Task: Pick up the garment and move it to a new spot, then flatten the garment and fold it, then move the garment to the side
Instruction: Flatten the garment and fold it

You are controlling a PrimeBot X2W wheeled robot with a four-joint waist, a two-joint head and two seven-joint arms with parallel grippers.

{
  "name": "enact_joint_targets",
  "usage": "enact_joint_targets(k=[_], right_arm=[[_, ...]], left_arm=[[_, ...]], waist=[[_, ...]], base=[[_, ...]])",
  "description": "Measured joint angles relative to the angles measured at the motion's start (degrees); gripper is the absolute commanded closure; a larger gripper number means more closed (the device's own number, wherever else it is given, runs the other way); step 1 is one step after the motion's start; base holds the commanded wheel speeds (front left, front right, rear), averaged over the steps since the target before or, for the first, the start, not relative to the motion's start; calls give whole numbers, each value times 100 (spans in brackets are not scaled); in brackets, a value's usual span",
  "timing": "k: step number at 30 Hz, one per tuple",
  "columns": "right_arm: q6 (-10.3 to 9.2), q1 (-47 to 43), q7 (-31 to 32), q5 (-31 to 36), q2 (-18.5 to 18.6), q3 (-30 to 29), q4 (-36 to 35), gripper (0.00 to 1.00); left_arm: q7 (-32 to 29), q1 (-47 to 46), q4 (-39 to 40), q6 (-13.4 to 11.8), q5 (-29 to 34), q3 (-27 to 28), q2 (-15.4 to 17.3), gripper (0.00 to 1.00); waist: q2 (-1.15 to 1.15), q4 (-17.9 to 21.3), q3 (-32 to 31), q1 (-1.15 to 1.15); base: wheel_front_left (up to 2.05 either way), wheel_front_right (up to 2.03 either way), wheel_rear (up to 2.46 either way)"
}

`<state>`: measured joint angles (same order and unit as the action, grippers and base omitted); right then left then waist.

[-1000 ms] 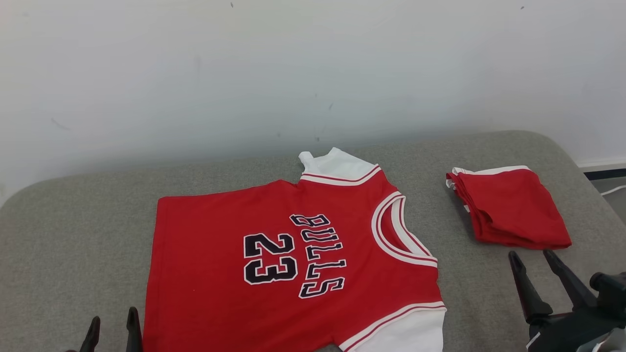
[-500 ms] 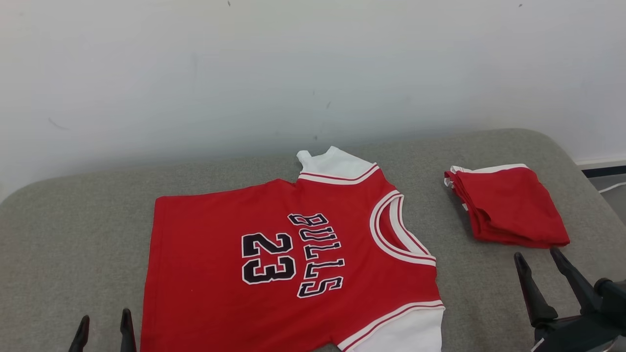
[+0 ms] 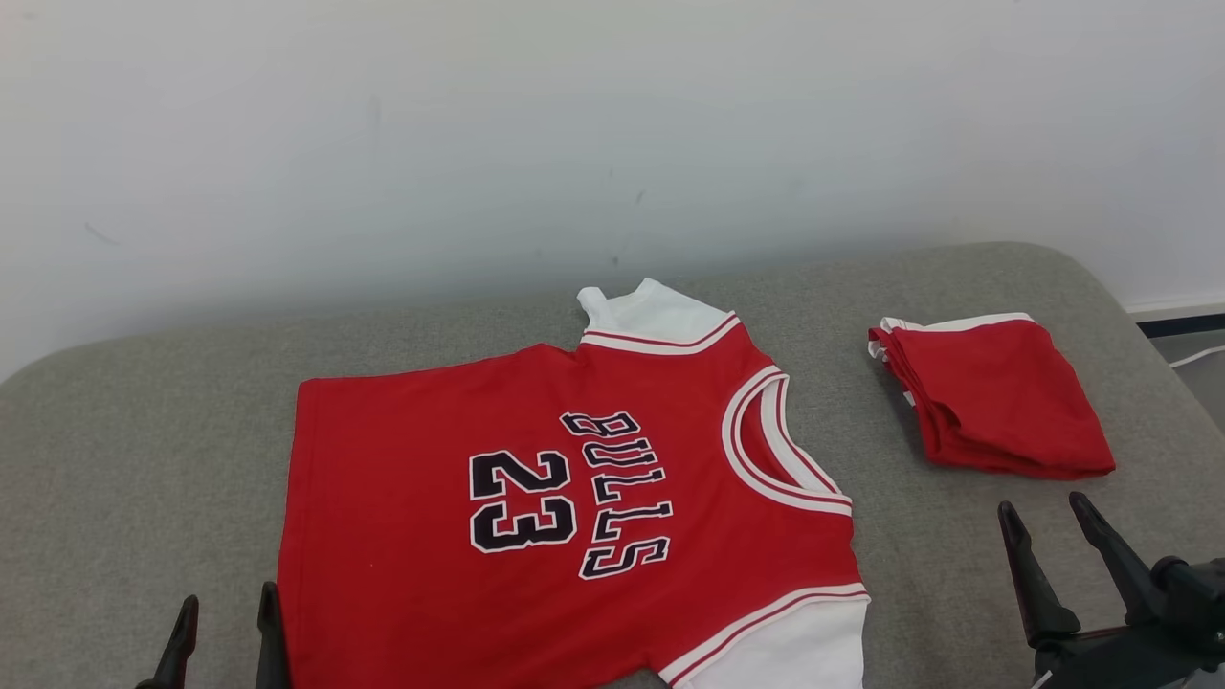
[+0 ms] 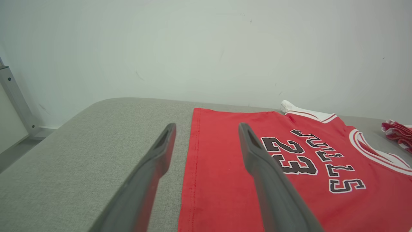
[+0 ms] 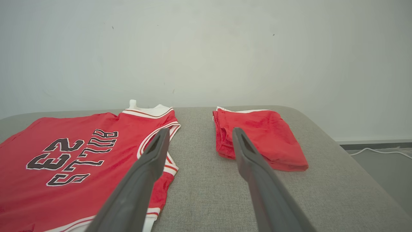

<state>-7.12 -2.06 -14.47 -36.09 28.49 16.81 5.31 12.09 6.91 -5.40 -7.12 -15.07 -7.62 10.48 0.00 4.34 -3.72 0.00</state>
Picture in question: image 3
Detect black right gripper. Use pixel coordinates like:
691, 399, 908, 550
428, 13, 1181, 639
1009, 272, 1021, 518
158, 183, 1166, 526
997, 491, 1225, 689

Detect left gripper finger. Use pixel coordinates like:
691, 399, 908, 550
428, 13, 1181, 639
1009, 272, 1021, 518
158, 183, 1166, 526
254, 582, 292, 689
134, 595, 201, 689

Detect red Bulls 23 jersey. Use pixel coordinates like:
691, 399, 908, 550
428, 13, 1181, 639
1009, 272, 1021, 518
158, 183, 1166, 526
277, 278, 873, 689

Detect red shorts with white trim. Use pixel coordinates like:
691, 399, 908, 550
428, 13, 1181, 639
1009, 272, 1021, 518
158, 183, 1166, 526
867, 312, 1118, 482

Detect grey fabric sofa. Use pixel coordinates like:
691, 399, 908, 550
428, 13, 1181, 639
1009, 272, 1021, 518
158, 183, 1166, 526
0, 241, 1225, 689

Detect black baseboard strip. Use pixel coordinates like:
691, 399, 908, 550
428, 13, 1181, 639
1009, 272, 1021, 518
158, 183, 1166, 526
1137, 314, 1225, 339

